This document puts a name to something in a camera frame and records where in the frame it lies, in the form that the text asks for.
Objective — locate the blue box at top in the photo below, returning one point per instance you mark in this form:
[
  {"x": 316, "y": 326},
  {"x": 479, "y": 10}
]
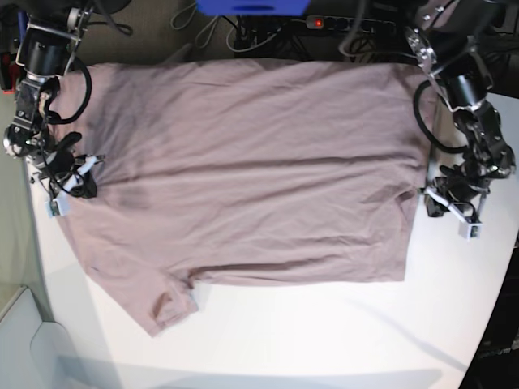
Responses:
[{"x": 252, "y": 7}]

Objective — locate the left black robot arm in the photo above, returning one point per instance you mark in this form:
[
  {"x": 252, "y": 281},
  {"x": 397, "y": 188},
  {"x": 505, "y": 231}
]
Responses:
[{"x": 443, "y": 38}]

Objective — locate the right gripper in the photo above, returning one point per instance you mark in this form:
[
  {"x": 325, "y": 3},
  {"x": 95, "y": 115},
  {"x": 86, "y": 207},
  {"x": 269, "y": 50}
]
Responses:
[{"x": 64, "y": 175}]

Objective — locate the white side table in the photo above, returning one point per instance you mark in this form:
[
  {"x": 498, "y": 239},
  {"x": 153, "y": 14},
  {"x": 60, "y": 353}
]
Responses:
[{"x": 31, "y": 349}]

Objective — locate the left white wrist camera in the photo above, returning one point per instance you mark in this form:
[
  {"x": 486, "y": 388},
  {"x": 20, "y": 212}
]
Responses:
[{"x": 470, "y": 231}]

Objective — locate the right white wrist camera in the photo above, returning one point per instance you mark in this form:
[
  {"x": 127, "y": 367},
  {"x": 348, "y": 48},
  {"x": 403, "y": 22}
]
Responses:
[{"x": 57, "y": 207}]

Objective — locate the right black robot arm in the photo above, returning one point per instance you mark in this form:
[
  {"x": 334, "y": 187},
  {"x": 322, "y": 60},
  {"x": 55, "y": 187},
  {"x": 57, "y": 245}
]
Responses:
[{"x": 50, "y": 33}]

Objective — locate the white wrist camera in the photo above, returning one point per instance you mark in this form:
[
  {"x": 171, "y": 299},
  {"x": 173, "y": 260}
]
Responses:
[
  {"x": 470, "y": 231},
  {"x": 57, "y": 207}
]

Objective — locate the grey power strip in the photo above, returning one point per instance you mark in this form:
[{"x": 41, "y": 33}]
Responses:
[{"x": 344, "y": 24}]

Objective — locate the mauve t-shirt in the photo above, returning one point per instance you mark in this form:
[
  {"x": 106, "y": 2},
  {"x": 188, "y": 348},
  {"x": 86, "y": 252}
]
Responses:
[{"x": 244, "y": 172}]

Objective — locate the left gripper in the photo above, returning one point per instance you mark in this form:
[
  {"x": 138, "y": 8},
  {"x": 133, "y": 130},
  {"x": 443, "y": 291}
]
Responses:
[{"x": 461, "y": 196}]

